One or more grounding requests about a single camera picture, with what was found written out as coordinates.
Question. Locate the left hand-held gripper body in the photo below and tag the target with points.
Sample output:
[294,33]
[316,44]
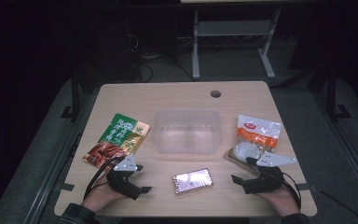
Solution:
[122,182]

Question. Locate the black metal stand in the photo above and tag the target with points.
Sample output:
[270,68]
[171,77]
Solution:
[75,96]
[332,93]

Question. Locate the white metal desk frame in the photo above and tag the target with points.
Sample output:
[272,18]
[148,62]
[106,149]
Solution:
[233,28]

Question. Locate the person's right hand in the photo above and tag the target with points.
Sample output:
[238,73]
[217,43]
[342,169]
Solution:
[279,199]

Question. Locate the green seasoning packet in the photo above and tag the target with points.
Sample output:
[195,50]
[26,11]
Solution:
[118,140]

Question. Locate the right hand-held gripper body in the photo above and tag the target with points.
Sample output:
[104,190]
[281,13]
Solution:
[268,177]

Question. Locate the white and orange food packet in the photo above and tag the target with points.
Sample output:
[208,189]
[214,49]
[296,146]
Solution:
[254,138]

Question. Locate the clear plastic container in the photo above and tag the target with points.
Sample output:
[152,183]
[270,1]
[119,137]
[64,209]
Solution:
[187,132]

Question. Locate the shiny foil-wrapped box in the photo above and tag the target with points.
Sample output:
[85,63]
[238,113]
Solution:
[192,181]

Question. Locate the person's left hand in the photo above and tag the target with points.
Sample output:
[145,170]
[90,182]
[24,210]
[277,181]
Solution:
[101,196]

